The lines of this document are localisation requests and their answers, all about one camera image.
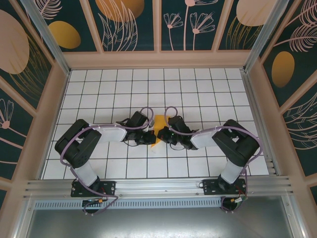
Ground orange square paper sheet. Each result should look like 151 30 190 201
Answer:
150 114 171 151

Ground grey metal sheet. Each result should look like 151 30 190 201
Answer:
14 195 305 238

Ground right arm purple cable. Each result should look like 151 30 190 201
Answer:
164 106 263 214

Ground aluminium mounting rail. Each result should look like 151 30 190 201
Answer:
23 176 295 199

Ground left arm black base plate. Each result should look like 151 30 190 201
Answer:
71 180 117 198

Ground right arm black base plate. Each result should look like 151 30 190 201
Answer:
202 178 248 196

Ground slotted grey cable duct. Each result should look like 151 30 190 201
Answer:
33 197 223 209

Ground aluminium side rail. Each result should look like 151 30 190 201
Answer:
241 70 282 176

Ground aluminium corner post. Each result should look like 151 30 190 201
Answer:
19 0 71 75
242 0 290 72

